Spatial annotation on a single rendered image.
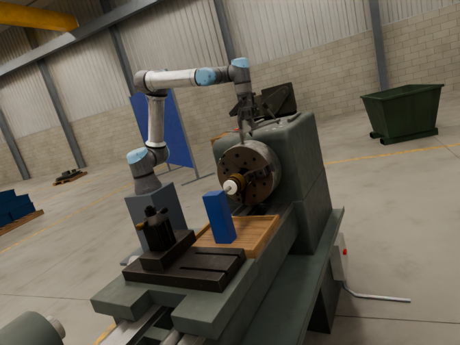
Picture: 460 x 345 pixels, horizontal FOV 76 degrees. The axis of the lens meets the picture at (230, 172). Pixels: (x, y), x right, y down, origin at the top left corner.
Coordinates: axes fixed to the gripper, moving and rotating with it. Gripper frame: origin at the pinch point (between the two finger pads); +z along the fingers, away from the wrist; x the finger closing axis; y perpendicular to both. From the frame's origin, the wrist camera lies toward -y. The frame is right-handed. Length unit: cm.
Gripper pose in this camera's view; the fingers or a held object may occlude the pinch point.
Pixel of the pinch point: (247, 135)
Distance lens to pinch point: 146.4
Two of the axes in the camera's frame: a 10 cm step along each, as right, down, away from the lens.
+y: 7.5, 0.7, -6.6
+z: 1.7, 9.5, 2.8
